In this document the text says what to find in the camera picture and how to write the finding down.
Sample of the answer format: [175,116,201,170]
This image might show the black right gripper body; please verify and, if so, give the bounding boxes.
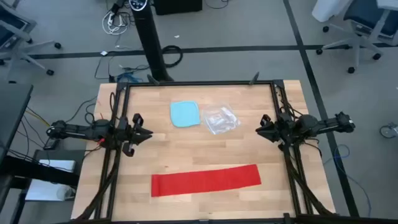
[262,114,295,152]

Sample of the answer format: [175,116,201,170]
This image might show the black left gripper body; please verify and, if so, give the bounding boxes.
[117,113,144,158]

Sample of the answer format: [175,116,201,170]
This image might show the clear plastic zip bag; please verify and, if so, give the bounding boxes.
[201,103,242,135]

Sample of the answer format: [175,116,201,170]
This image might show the red elastic bandage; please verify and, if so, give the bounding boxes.
[150,164,262,198]

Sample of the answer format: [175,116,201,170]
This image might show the light blue container lid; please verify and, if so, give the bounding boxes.
[169,100,201,128]

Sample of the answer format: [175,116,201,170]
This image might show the dark grey flat box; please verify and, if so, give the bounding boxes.
[32,149,86,163]

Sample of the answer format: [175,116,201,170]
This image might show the white box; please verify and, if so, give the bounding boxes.
[24,159,77,202]

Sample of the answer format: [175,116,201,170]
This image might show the black power adapter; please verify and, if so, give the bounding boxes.
[43,138,62,151]

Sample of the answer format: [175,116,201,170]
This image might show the clear glass jar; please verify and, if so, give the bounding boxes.
[56,185,76,201]

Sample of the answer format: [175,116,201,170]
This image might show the black tower fan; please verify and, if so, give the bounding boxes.
[128,0,174,83]

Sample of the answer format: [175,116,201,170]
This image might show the grey caster wheel base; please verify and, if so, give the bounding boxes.
[379,121,398,139]

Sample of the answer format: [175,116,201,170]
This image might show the blue seat office chair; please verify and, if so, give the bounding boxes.
[315,0,398,75]

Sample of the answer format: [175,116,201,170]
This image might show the black desk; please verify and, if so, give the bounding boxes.
[0,81,80,224]

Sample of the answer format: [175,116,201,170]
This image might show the black box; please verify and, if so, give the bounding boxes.
[153,0,203,16]

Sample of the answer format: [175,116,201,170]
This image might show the white waste bin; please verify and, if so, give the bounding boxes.
[311,0,353,23]

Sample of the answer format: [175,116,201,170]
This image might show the grey office chair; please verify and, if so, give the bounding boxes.
[0,0,62,83]

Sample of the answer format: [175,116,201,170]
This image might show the blue cable bundle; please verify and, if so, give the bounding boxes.
[115,72,144,83]

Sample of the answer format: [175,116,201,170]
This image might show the blue floor cable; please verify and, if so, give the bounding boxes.
[322,143,373,218]

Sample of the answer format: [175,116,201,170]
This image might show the black aluminium table frame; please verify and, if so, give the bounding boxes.
[55,71,398,224]

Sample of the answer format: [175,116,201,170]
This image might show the coiled black cable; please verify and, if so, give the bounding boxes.
[161,45,184,69]

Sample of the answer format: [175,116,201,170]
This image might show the yellow cable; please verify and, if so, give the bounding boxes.
[25,109,52,128]

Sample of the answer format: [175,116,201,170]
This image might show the white power strip with cord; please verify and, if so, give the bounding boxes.
[101,10,130,36]

